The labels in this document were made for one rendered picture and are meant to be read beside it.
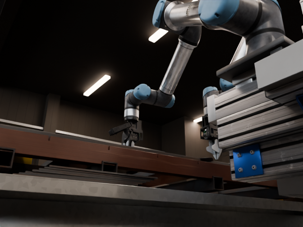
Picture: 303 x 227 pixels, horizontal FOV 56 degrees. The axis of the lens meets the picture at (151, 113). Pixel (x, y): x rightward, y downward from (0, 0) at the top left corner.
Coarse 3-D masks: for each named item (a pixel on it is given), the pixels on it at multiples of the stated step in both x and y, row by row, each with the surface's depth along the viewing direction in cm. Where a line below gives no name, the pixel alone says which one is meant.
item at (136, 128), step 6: (126, 120) 144; (132, 120) 144; (138, 120) 146; (132, 126) 143; (138, 126) 145; (126, 132) 141; (132, 132) 140; (138, 132) 142; (126, 138) 139; (138, 138) 141
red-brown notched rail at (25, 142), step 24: (0, 144) 72; (24, 144) 76; (48, 144) 79; (72, 144) 82; (96, 144) 86; (120, 168) 91; (144, 168) 93; (168, 168) 98; (192, 168) 103; (216, 168) 110
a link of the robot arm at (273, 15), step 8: (264, 0) 88; (272, 0) 88; (264, 8) 84; (272, 8) 86; (264, 16) 84; (272, 16) 85; (280, 16) 87; (256, 24) 84; (264, 24) 85; (272, 24) 84; (280, 24) 85; (248, 32) 87
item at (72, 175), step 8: (40, 168) 64; (48, 168) 64; (56, 168) 65; (64, 168) 67; (72, 168) 67; (80, 168) 68; (40, 176) 63; (48, 176) 64; (56, 176) 65; (64, 176) 66; (72, 176) 67; (80, 176) 68; (88, 176) 69; (96, 176) 70; (104, 176) 71; (112, 176) 72; (120, 176) 73; (128, 176) 75; (136, 176) 75; (144, 176) 77; (120, 184) 72; (128, 184) 74; (136, 184) 75
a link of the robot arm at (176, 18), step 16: (160, 0) 119; (208, 0) 84; (224, 0) 79; (240, 0) 80; (256, 0) 84; (160, 16) 117; (176, 16) 109; (192, 16) 98; (208, 16) 83; (224, 16) 81; (240, 16) 82; (256, 16) 83; (176, 32) 125; (240, 32) 87
